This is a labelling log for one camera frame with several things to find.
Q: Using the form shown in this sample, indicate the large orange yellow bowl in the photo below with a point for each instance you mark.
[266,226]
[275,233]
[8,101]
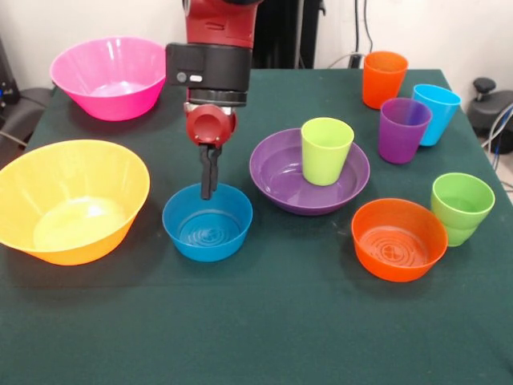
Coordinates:
[60,172]

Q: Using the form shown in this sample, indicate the black computer tower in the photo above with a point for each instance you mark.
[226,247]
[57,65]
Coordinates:
[6,80]

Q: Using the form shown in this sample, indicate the orange cup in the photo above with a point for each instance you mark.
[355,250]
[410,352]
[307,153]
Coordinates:
[380,86]

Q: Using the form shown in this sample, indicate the black equipment with knob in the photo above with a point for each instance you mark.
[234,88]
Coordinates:
[491,108]

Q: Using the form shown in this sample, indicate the lime yellow cup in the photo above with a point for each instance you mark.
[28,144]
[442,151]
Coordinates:
[324,160]

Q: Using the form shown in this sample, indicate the black power adapter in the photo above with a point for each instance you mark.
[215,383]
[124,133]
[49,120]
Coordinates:
[355,60]

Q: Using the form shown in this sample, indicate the small orange bowl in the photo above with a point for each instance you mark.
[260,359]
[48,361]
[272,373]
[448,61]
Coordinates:
[397,270]

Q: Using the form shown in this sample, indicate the dark green tablecloth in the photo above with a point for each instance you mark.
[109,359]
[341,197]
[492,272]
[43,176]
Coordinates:
[280,321]

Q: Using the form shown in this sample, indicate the purple bowl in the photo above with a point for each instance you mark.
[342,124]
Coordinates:
[280,188]

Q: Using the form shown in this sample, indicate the small blue bowl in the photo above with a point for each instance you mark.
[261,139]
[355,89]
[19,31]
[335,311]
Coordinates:
[208,250]

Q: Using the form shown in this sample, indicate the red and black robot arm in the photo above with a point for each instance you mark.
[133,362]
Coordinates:
[216,52]

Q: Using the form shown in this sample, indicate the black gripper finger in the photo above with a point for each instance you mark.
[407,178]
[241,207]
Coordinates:
[215,168]
[206,180]

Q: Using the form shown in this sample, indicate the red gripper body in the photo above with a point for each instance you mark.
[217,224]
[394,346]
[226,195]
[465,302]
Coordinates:
[210,124]

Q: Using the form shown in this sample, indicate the green cup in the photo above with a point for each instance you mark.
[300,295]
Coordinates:
[463,192]
[461,236]

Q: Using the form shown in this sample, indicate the large pink bowl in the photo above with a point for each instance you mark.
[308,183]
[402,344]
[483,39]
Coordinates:
[80,68]

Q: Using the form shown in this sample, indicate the blue cup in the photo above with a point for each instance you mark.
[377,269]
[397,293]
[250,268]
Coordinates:
[439,116]

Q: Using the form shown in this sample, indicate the purple cup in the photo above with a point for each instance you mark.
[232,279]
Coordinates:
[401,144]

